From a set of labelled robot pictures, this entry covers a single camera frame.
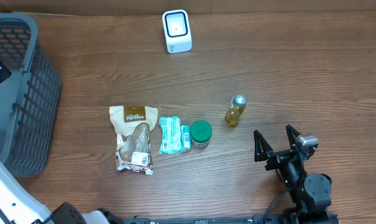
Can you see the grey plastic shopping basket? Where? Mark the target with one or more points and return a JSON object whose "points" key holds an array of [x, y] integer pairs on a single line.
{"points": [[20, 51]]}

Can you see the green lid jar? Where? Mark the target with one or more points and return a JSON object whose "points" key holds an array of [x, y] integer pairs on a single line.
{"points": [[200, 133]]}

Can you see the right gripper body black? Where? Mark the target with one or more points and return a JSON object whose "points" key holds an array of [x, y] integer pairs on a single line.
{"points": [[278, 159]]}

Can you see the small teal white box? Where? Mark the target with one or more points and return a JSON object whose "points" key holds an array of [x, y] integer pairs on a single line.
{"points": [[185, 138]]}

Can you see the brown snack packet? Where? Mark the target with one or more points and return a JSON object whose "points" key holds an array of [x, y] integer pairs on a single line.
{"points": [[133, 125]]}

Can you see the white barcode scanner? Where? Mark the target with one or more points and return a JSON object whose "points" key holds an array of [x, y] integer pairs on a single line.
{"points": [[176, 26]]}

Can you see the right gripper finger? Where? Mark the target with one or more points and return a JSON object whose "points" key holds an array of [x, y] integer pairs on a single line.
{"points": [[292, 134], [263, 151]]}

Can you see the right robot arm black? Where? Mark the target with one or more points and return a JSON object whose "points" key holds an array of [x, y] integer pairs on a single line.
{"points": [[310, 193]]}

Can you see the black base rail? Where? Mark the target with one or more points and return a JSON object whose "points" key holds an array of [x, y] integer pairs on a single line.
{"points": [[190, 221]]}

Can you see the teal white pouch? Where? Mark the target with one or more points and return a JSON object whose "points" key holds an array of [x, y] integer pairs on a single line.
{"points": [[171, 135]]}

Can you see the yellow dish soap bottle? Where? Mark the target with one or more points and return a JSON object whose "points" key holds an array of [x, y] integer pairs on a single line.
{"points": [[237, 106]]}

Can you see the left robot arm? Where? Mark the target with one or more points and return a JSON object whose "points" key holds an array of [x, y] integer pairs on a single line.
{"points": [[16, 204]]}

